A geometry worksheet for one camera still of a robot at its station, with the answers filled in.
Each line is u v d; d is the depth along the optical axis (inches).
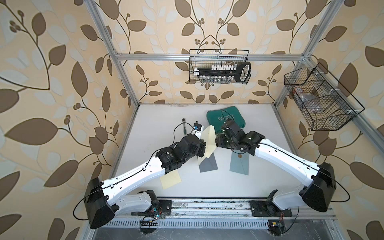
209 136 31.2
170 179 33.3
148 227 26.7
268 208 25.8
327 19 29.5
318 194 15.6
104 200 15.4
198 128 24.8
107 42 33.3
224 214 29.0
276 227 28.4
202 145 25.5
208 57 35.8
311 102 27.7
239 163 35.2
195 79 43.8
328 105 28.3
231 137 23.1
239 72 32.9
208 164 35.0
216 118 41.3
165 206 29.8
